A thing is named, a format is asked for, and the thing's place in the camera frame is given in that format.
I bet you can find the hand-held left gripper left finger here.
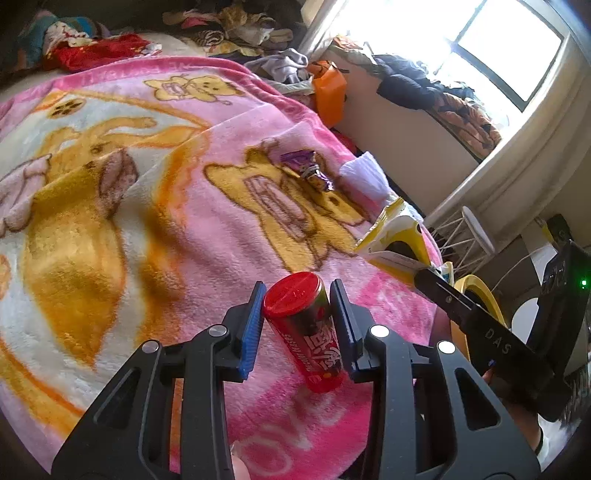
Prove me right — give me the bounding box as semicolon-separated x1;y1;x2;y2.
52;281;269;480

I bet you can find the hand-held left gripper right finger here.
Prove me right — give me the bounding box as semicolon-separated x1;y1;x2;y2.
329;278;542;480

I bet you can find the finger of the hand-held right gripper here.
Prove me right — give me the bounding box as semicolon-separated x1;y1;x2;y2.
414;269;476;325

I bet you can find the yellow trash bin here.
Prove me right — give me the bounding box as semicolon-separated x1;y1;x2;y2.
450;273;512;367

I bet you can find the red snack tube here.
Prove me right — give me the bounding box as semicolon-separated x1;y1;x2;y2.
262;272;347;394

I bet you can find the yellow snack packet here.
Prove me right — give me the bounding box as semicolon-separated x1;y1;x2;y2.
355;196;455;291

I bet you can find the person's right hand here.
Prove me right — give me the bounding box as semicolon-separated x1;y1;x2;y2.
481;362;543;460

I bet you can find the person's left hand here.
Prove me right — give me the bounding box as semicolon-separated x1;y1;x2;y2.
230;442;253;480

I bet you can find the cream curtain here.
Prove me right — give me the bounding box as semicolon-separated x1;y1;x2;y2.
425;111;591;224

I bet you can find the pink printed blanket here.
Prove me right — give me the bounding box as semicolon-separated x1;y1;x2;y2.
0;55;445;476

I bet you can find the purple candy wrapper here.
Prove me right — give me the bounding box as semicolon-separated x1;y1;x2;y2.
279;150;335;192

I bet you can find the orange patterned quilt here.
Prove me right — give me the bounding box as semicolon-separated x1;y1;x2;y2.
427;90;503;162

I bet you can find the orange paper bag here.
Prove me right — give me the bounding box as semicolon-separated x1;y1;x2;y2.
307;60;348;127

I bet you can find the window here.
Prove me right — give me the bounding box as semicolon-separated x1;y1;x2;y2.
369;0;568;114

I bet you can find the lavender cloth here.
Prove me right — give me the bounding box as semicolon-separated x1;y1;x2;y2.
247;48;320;94

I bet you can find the pile of clothes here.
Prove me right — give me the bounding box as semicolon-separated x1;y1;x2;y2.
161;0;306;49

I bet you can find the red cloth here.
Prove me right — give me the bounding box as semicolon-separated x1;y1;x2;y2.
46;34;163;73

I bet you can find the teal cloth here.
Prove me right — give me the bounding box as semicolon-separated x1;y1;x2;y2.
18;11;101;52

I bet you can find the white wire stool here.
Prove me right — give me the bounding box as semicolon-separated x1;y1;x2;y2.
425;205;498;278

